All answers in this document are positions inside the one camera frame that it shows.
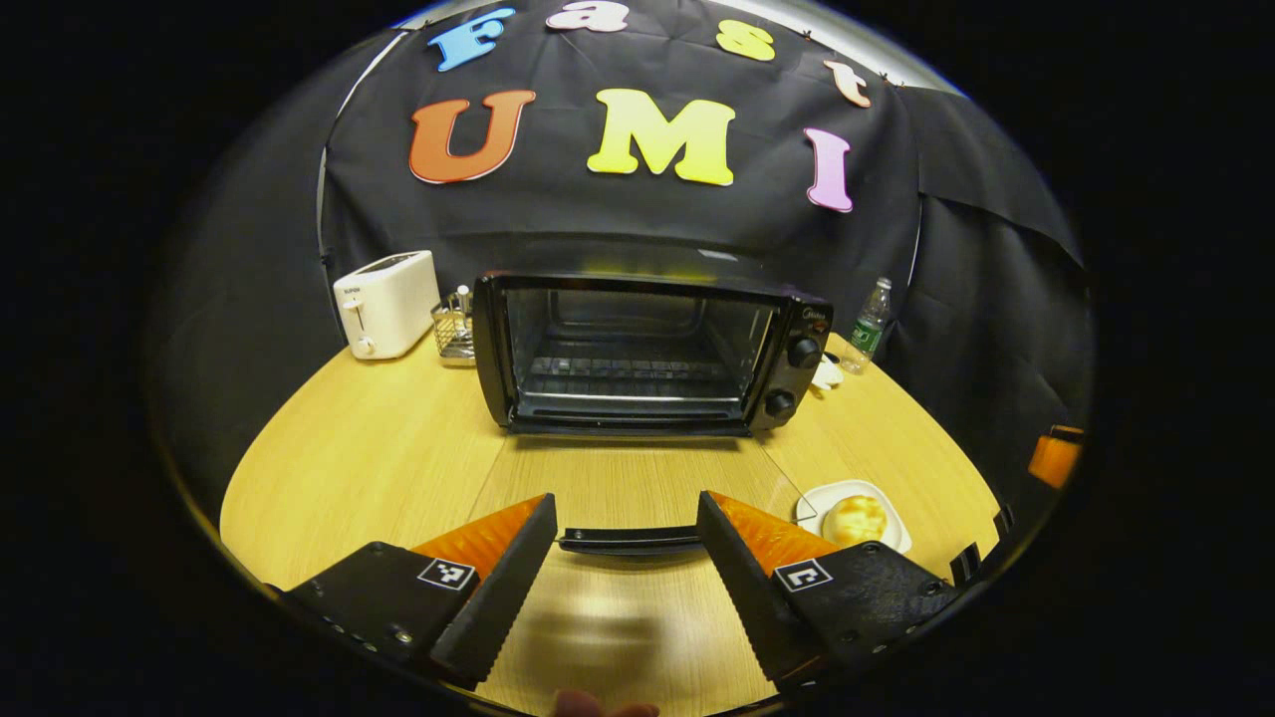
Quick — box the white toaster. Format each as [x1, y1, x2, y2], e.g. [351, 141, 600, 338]
[333, 250, 441, 361]

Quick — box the clear plastic water bottle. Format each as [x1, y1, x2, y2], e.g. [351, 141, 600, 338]
[840, 277, 893, 375]

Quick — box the round bread bun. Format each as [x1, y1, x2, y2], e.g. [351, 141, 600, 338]
[822, 495, 889, 548]

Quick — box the small wire basket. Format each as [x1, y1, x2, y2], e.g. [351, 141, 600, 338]
[430, 286, 478, 368]

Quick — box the black electric oven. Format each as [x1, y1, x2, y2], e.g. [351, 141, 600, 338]
[472, 267, 836, 558]

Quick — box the black backdrop cloth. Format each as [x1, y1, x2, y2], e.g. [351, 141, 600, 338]
[144, 0, 1097, 519]

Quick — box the white square plate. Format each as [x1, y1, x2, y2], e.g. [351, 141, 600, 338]
[795, 480, 913, 556]

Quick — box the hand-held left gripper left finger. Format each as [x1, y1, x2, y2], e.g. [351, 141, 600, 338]
[279, 492, 559, 690]

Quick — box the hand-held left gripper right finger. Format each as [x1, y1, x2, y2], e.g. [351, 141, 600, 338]
[695, 490, 963, 696]

